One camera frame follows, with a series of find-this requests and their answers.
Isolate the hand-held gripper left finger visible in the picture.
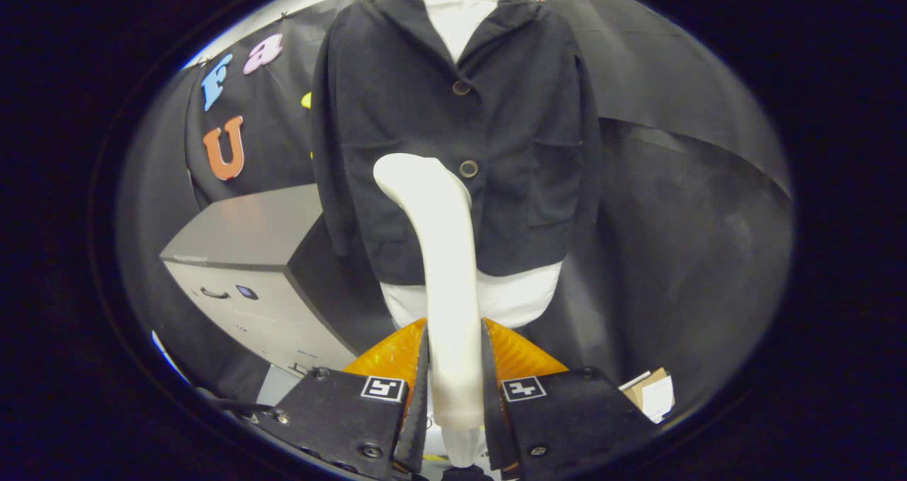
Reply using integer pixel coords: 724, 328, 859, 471
255, 318, 431, 480

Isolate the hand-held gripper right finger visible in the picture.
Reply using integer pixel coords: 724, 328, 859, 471
482, 318, 656, 480

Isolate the white garment steamer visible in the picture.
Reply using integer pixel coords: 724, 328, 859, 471
373, 153, 490, 469

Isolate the black jacket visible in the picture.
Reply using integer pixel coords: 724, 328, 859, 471
310, 0, 604, 287

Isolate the white mannequin torso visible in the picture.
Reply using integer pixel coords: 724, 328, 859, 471
379, 0, 565, 331

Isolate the small cardboard box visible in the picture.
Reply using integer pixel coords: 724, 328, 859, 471
619, 366, 676, 425

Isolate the grey cabinet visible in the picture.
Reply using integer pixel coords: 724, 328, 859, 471
159, 183, 383, 379

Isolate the black backdrop cloth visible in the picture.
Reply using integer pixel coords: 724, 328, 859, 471
117, 0, 793, 425

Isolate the black cable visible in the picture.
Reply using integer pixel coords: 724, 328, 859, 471
197, 387, 259, 417

